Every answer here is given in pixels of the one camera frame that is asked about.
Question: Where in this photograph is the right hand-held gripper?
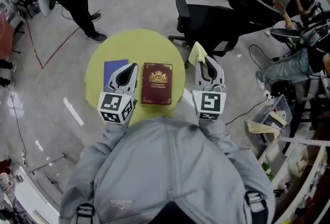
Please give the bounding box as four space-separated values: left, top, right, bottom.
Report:
190 56 227 121

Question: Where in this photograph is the black power cable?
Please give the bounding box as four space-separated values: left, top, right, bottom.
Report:
224 95 269 126

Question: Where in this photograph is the white round stool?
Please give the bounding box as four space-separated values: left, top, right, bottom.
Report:
37 0 56 18

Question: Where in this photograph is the grey backpack strap buckle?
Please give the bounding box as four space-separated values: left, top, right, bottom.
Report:
244 190 267 219
75 203 96 224

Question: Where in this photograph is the black looped cable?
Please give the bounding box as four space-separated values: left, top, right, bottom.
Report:
248 43 281 69

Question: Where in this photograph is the person's left forearm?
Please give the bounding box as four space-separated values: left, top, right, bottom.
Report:
102 120 130 142

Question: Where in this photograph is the white shelf unit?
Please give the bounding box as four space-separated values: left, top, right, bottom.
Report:
257 136 330 224

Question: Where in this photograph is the person's grey jacket torso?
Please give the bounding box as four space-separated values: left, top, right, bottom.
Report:
58 116 276 224

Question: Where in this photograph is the blue notebook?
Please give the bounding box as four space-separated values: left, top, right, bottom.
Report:
103 59 129 92

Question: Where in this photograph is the black mesh office chair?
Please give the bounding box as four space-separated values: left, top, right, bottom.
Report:
269 18 330 50

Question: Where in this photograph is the pale yellow cloth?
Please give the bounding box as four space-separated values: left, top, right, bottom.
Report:
188 41 208 67

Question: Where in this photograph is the white desk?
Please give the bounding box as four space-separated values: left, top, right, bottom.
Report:
0 159 64 224

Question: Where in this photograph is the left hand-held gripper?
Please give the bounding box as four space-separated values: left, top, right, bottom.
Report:
97 62 139 125

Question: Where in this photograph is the person's right forearm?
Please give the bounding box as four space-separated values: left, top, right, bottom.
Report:
197 118 230 146

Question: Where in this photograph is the clear plastic storage bin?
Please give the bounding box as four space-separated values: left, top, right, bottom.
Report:
251 93 294 147

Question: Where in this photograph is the red floor mat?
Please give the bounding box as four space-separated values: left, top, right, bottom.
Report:
0 10 15 59

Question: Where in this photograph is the dark red book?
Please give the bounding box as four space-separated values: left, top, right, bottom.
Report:
140 62 173 106

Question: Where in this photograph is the beige fabric piece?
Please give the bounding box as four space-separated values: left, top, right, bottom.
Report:
245 119 281 141

